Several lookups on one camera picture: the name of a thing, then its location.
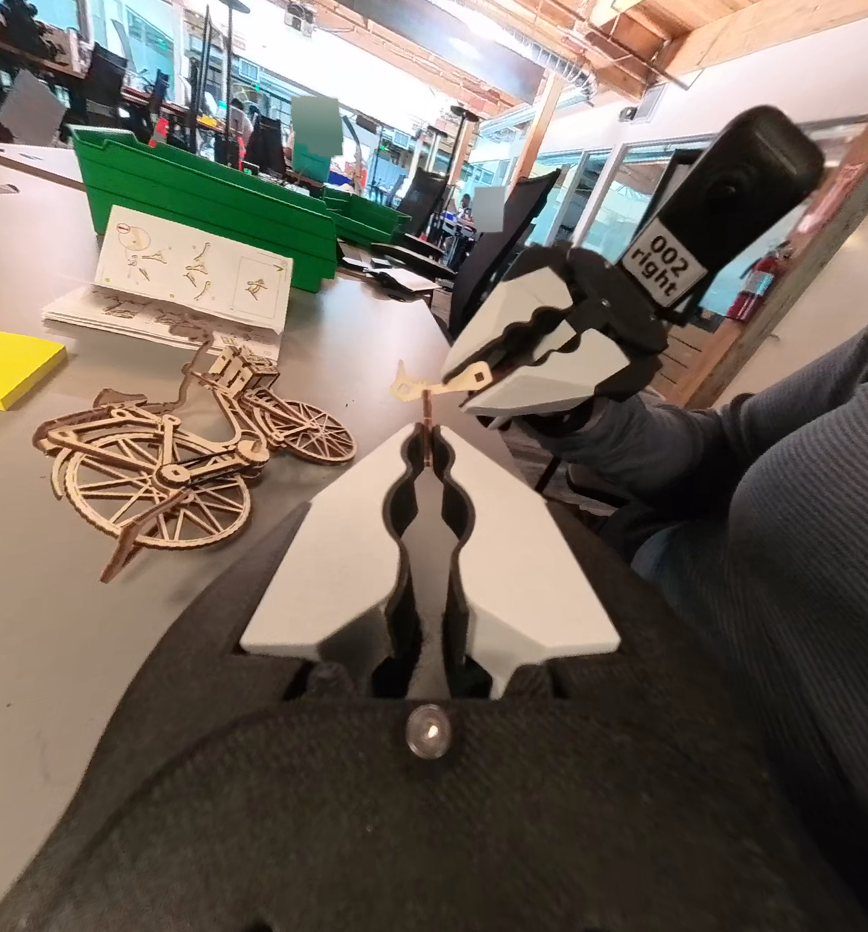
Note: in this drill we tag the black office chair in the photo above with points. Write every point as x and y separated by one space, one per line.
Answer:
507 233

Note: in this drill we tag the person's right forearm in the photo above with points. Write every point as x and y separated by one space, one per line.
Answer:
660 444

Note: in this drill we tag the person's torso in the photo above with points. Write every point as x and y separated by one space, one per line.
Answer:
820 582

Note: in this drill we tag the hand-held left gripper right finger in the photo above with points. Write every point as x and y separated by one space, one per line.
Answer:
543 568

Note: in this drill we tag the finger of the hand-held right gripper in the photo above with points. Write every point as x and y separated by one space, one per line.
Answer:
558 375
507 313

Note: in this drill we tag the red fire extinguisher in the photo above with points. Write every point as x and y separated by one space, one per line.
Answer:
751 302

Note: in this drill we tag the wooden crank-shaped model part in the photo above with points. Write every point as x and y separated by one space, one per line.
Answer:
478 378

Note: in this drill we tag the wooden part sheet stack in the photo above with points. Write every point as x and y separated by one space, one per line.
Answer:
113 317

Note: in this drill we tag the grey board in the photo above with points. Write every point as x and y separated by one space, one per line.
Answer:
30 113

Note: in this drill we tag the wooden bicycle model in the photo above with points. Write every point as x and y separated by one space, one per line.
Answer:
168 473

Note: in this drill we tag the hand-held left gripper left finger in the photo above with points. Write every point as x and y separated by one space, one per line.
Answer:
317 568

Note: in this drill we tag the green plastic bin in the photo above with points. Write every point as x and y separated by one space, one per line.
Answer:
368 218
208 218

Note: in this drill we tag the wooden support post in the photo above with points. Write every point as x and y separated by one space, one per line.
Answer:
805 240

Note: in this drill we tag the yellow block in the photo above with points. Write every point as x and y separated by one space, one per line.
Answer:
4 364

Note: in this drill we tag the white instruction booklet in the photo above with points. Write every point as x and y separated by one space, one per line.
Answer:
186 247

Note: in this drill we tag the person's legs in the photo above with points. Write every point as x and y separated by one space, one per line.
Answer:
660 560

